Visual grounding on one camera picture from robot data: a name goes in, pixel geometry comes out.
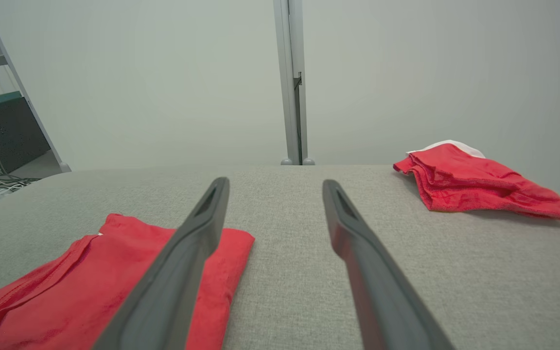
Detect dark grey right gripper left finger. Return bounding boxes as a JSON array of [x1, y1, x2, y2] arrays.
[[90, 176, 232, 350]]

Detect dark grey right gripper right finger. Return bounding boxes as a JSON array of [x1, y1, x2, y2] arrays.
[[322, 178, 457, 350]]

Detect red jersey with white sleeves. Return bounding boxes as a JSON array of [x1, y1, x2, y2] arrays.
[[0, 213, 255, 350]]

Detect red shorts with white stripe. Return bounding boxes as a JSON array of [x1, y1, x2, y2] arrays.
[[393, 140, 560, 223]]

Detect black cabinet with green top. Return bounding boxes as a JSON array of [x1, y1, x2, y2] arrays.
[[0, 91, 51, 175]]

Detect thin grey partition post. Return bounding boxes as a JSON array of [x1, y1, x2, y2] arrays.
[[0, 0, 72, 174]]

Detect black cable bundle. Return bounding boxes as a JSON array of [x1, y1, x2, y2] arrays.
[[0, 156, 41, 195]]

